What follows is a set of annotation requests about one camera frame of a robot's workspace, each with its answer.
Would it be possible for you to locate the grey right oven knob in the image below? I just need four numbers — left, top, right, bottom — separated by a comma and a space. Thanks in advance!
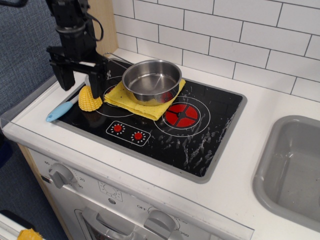
143, 210, 176, 240

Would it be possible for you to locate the stainless steel pan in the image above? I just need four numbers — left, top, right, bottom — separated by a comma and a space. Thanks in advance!
107, 52, 182, 106

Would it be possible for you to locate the yellow folded cloth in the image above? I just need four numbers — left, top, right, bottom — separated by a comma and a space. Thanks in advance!
104, 79, 186, 121

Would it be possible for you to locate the wooden side post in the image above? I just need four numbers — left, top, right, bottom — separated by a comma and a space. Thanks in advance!
88, 0, 119, 58

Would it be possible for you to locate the grey sink basin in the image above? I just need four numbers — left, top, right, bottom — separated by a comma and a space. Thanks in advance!
253, 115, 320, 232

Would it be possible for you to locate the grey oven knob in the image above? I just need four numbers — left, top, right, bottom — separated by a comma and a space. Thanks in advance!
49, 163, 74, 189
143, 210, 176, 240

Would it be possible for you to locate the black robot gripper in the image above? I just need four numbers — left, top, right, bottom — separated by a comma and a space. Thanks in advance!
46, 27, 107, 99

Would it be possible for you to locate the white toy oven front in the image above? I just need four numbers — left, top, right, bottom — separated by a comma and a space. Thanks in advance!
29, 150, 254, 240

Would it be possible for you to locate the yellow toy corn piece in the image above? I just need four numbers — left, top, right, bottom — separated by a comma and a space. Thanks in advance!
78, 85, 103, 112

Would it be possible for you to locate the grey left oven knob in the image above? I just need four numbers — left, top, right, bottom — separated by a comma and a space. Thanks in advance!
49, 163, 74, 189

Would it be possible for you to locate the white spoon blue handle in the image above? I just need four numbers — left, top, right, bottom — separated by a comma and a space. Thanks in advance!
45, 74, 91, 123

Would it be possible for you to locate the yellow object bottom left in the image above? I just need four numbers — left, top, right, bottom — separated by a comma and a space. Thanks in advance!
17, 228, 43, 240

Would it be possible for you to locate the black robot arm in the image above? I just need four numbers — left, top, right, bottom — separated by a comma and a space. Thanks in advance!
46, 0, 107, 99

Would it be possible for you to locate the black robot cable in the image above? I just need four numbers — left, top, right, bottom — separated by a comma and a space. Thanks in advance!
0, 0, 104, 42

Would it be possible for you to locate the black toy stovetop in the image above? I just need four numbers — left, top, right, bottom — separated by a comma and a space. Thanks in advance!
55, 58, 248, 185

